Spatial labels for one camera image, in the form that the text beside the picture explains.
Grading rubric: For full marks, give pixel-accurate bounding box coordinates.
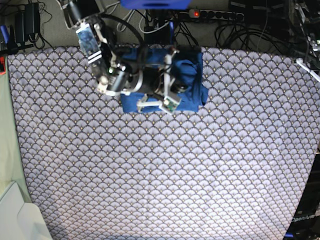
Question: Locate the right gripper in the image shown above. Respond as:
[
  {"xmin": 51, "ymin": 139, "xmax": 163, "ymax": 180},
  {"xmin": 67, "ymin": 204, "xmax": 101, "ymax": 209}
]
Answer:
[{"xmin": 137, "ymin": 67, "xmax": 188, "ymax": 95}]

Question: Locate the blue T-shirt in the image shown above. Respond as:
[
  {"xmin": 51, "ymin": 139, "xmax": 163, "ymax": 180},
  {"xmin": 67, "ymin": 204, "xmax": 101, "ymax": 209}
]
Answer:
[{"xmin": 120, "ymin": 46, "xmax": 209, "ymax": 113}]

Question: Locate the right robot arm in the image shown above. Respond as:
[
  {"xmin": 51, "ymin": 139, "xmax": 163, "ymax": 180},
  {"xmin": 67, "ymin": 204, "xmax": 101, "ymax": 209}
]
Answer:
[{"xmin": 58, "ymin": 0, "xmax": 188, "ymax": 98}]

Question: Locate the fan-patterned table cloth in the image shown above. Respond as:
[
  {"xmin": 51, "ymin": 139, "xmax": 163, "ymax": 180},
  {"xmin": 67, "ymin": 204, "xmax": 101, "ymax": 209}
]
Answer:
[{"xmin": 8, "ymin": 47, "xmax": 320, "ymax": 240}]

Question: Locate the black power adapter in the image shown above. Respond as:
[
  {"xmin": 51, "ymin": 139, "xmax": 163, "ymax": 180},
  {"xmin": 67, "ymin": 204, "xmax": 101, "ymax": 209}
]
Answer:
[{"xmin": 14, "ymin": 2, "xmax": 41, "ymax": 44}]

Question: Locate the black OpenArm box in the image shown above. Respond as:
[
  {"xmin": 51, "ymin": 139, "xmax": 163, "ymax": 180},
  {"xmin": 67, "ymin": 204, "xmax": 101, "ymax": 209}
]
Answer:
[{"xmin": 284, "ymin": 152, "xmax": 320, "ymax": 240}]

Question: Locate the white plastic bin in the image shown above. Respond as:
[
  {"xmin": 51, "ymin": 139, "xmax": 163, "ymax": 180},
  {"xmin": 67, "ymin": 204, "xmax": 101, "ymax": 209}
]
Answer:
[{"xmin": 0, "ymin": 181, "xmax": 52, "ymax": 240}]

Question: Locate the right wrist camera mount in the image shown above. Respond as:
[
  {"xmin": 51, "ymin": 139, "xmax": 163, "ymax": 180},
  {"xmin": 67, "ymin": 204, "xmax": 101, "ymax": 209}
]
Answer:
[{"xmin": 136, "ymin": 48, "xmax": 181, "ymax": 115}]

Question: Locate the white looped cable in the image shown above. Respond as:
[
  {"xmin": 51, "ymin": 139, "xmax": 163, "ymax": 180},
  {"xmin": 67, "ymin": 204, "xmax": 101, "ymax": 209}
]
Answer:
[{"xmin": 104, "ymin": 0, "xmax": 136, "ymax": 33}]

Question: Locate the white power strip red switch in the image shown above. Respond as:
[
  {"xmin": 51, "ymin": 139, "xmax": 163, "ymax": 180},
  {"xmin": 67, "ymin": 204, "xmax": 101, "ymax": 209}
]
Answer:
[{"xmin": 188, "ymin": 9, "xmax": 245, "ymax": 22}]

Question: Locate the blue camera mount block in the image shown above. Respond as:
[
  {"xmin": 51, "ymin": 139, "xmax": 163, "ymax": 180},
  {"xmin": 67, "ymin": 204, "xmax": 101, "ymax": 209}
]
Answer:
[{"xmin": 120, "ymin": 0, "xmax": 191, "ymax": 10}]

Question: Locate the blue handled left clamp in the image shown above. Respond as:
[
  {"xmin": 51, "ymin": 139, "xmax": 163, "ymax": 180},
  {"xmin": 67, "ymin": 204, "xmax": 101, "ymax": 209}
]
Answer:
[{"xmin": 0, "ymin": 25, "xmax": 19, "ymax": 56}]

